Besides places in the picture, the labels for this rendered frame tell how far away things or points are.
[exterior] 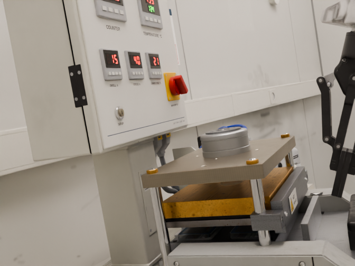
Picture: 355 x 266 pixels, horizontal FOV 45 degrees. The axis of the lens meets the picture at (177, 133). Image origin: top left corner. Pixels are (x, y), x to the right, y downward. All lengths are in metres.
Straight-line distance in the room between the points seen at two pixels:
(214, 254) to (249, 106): 1.42
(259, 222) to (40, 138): 0.35
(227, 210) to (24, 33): 0.40
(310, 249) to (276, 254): 0.04
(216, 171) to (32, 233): 0.65
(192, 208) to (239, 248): 0.10
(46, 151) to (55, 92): 0.09
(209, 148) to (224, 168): 0.11
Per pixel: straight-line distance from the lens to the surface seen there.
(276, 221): 0.57
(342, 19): 0.67
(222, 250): 0.60
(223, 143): 0.67
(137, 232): 0.76
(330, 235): 0.70
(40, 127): 0.68
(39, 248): 1.15
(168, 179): 0.61
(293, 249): 0.57
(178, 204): 0.65
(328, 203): 0.82
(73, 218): 1.20
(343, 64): 0.66
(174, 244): 0.68
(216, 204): 0.63
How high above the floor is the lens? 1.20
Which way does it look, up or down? 4 degrees down
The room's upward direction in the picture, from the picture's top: 10 degrees counter-clockwise
